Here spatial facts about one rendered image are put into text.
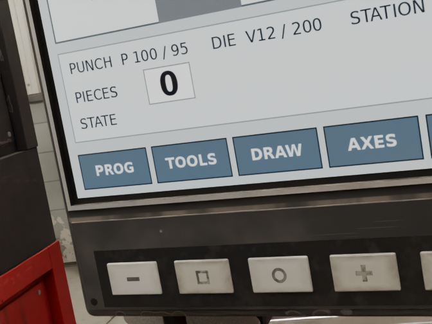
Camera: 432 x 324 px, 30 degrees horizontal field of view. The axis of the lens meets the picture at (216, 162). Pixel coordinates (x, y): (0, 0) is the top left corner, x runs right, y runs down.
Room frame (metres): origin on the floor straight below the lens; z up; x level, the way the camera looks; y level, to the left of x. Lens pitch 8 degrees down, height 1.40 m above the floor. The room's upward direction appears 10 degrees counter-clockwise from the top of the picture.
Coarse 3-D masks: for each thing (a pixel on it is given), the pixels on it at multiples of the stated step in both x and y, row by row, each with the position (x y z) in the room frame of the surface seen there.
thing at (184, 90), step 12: (144, 72) 0.48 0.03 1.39; (156, 72) 0.48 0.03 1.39; (168, 72) 0.47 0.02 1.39; (180, 72) 0.47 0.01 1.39; (156, 84) 0.48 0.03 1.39; (168, 84) 0.47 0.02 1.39; (180, 84) 0.47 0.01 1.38; (192, 84) 0.47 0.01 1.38; (156, 96) 0.48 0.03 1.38; (168, 96) 0.47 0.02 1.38; (180, 96) 0.47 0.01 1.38; (192, 96) 0.47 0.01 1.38
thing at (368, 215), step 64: (64, 192) 0.51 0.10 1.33; (192, 192) 0.47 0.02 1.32; (256, 192) 0.45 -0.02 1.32; (320, 192) 0.43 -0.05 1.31; (384, 192) 0.42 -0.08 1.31; (128, 256) 0.49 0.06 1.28; (192, 256) 0.47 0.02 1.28; (256, 256) 0.45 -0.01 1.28; (320, 256) 0.43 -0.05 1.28; (384, 256) 0.42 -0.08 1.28
